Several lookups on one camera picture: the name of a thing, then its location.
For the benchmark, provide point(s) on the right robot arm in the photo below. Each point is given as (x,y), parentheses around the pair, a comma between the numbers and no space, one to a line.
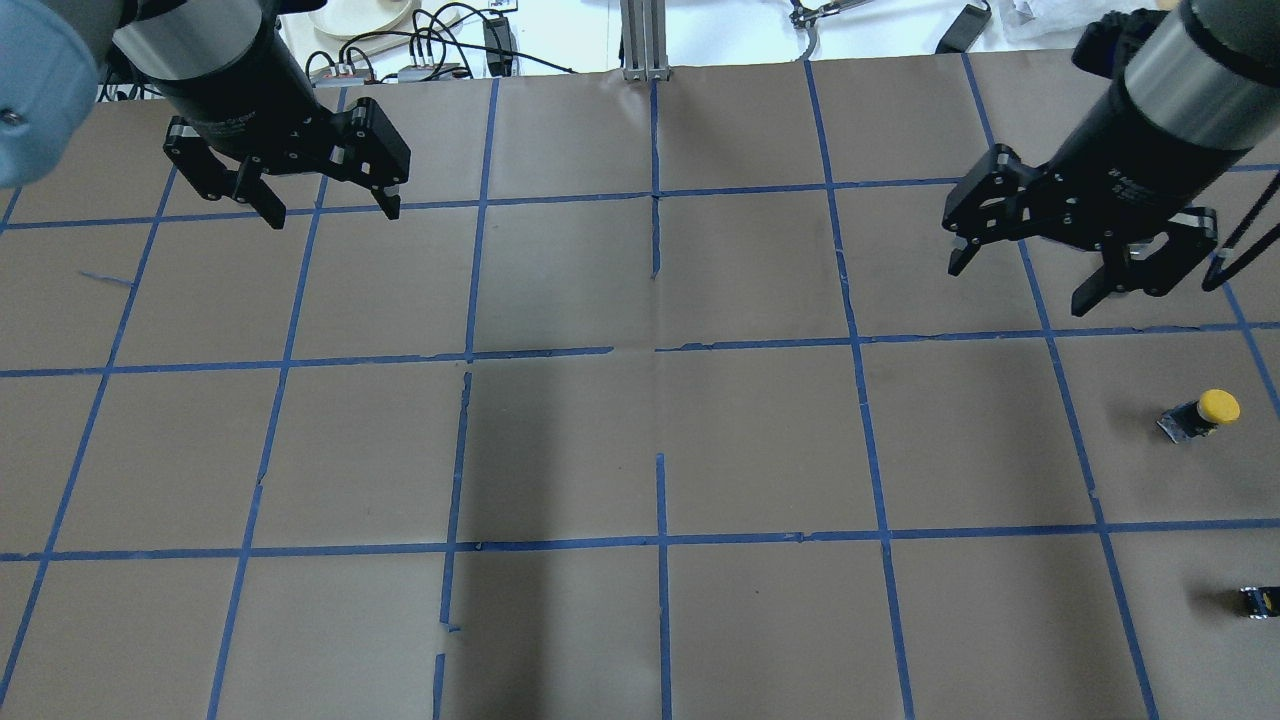
(1190,92)

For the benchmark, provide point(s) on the black power adapter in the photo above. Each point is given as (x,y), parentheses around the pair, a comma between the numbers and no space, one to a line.
(965,29)

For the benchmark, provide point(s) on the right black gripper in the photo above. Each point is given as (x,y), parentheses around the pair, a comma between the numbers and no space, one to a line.
(1122,152)

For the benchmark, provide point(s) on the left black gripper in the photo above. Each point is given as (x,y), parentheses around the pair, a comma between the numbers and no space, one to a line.
(243,98)

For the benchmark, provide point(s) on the aluminium frame post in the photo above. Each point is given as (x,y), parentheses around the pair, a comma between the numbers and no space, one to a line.
(644,54)

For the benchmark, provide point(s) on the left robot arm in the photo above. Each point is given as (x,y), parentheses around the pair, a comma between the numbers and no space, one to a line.
(55,52)

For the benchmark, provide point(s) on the beige plate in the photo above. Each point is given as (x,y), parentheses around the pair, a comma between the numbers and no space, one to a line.
(347,19)

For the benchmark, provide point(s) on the yellow push button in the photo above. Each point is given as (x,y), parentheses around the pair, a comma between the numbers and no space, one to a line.
(1199,418)

